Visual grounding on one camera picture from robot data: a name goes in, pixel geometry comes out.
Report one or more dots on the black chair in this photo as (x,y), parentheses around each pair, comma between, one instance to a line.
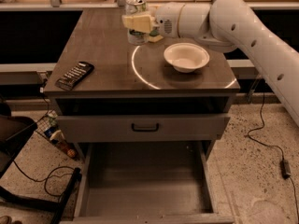
(40,171)

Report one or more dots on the black drawer handle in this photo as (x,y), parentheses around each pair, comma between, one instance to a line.
(145,129)

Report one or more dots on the open bottom drawer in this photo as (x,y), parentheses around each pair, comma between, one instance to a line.
(146,183)

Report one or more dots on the black rxbar chocolate bar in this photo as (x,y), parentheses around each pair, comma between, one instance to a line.
(74,76)

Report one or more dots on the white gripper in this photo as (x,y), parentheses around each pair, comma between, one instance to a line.
(166,20)

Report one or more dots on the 7up soda can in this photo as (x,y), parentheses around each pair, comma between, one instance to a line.
(135,14)

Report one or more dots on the white bowl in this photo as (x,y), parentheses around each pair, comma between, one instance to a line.
(186,57)

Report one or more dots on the green yellow sponge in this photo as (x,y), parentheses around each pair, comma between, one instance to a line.
(154,36)

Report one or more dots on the closed upper drawer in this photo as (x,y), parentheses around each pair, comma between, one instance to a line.
(96,129)

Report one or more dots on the grey wooden cabinet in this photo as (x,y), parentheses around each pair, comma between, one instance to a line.
(129,80)

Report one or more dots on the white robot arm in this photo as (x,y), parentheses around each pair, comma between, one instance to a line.
(225,25)

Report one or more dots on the wire basket with items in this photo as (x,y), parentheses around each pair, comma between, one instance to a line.
(48,127)

